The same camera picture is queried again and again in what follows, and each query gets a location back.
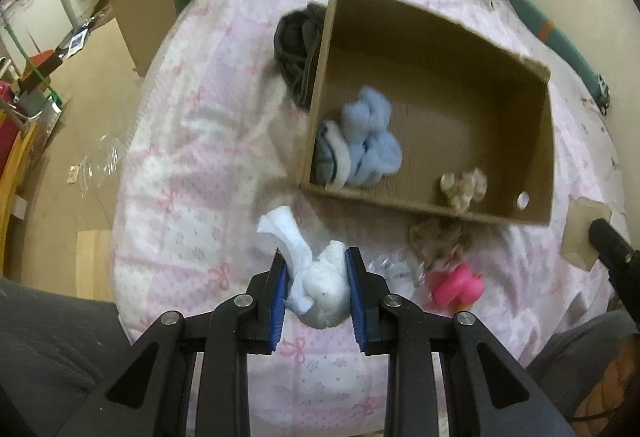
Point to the red box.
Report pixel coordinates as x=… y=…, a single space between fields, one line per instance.
x=47 y=59

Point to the cream beige sock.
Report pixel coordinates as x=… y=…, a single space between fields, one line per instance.
x=462 y=189

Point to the tall cardboard box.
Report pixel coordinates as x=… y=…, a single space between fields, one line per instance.
x=145 y=12

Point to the person's right leg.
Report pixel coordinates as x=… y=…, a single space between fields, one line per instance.
x=580 y=357

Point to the person's leg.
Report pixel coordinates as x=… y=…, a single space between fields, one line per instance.
x=580 y=357
x=50 y=357

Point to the small cardboard piece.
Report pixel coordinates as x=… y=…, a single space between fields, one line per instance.
x=580 y=232

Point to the person's left leg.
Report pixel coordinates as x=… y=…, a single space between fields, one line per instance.
x=50 y=357

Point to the pink patterned blanket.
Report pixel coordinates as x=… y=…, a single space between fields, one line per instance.
x=200 y=167

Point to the printed paper sheet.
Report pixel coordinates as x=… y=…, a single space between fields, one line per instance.
x=76 y=43

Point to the pink toy duck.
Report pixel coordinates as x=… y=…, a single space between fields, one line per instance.
x=452 y=287

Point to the teal bolster with orange band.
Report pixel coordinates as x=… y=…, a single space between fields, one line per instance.
x=560 y=42

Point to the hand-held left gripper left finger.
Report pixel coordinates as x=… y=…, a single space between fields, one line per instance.
x=278 y=302

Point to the dark grey cloth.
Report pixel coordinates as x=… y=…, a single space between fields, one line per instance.
x=295 y=42

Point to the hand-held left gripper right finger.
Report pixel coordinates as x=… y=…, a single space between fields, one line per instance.
x=356 y=302

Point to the clear plastic sheet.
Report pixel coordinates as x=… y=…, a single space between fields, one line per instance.
x=100 y=162

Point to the blue and white sock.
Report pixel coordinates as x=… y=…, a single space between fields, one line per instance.
x=330 y=152

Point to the brown fuzzy sock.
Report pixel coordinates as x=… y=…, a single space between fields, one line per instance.
x=440 y=242

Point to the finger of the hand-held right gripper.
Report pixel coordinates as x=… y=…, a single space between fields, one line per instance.
x=615 y=249

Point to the light blue plush toy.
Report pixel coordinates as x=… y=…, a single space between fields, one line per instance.
x=370 y=142

